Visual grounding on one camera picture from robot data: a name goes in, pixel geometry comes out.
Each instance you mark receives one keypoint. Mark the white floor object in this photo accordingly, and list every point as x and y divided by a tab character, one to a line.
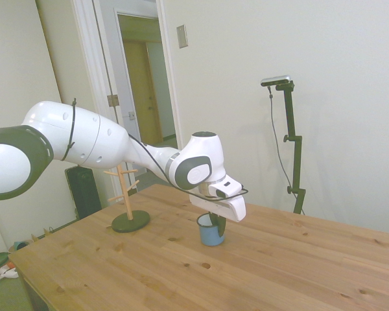
9	273

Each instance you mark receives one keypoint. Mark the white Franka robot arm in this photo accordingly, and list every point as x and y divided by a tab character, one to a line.
84	136

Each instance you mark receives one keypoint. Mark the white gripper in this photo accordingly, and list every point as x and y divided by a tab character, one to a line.
228	210

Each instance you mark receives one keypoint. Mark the metal door hinge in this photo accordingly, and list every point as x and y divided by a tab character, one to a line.
113	100

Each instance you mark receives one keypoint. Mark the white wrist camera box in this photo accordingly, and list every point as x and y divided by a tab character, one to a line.
225	188

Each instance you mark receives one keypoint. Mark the wooden mug tree black base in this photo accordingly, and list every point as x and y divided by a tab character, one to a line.
131	223

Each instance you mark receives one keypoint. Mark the blue enamel mug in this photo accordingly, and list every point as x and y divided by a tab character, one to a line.
207	238

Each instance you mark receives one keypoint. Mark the grey wall plate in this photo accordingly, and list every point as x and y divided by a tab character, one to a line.
181	37

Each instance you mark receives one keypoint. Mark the white door frame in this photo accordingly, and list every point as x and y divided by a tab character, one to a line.
84	48

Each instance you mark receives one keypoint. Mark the black upright appliance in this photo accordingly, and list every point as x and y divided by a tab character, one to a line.
82	191

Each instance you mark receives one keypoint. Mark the teal bowl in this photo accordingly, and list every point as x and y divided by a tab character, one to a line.
17	246

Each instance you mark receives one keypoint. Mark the grey exterior camera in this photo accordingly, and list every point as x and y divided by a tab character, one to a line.
275	80

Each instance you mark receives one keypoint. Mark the wooden corridor door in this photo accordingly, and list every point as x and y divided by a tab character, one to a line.
139	97

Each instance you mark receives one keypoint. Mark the metal door latch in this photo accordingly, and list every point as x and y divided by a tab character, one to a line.
131	115

